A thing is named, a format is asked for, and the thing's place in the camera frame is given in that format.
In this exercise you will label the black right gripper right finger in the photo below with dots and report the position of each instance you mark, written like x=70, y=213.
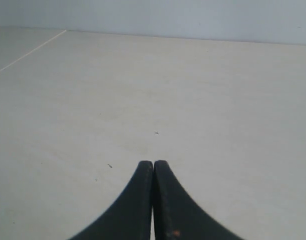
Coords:
x=177, y=216

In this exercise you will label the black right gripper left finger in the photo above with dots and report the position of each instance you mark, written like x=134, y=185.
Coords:
x=129, y=217

